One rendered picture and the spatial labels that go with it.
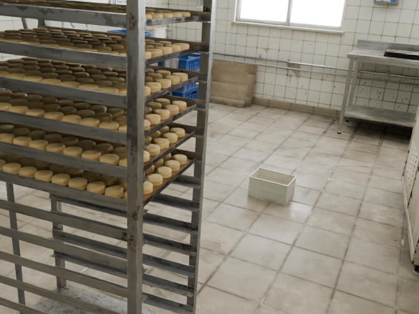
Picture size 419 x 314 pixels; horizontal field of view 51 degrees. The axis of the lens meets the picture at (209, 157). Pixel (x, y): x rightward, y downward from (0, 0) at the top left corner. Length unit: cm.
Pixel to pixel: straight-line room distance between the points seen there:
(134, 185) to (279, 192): 218
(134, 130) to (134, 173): 11
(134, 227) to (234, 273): 136
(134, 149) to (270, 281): 152
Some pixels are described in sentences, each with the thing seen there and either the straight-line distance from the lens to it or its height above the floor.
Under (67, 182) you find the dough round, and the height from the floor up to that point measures 87.
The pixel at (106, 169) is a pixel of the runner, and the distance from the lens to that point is 112.
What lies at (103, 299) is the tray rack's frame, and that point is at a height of 15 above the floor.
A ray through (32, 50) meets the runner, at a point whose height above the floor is 123.
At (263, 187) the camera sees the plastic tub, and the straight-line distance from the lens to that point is 318.
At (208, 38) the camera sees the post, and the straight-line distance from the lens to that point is 138.
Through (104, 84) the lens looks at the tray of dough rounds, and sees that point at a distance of 118.
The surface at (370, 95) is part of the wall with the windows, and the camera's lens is 572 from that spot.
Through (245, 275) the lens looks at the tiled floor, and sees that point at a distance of 241.
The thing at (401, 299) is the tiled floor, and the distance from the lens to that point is 252.
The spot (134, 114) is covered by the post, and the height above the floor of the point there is 112.
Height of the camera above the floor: 139
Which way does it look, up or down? 21 degrees down
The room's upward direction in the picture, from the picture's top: 4 degrees clockwise
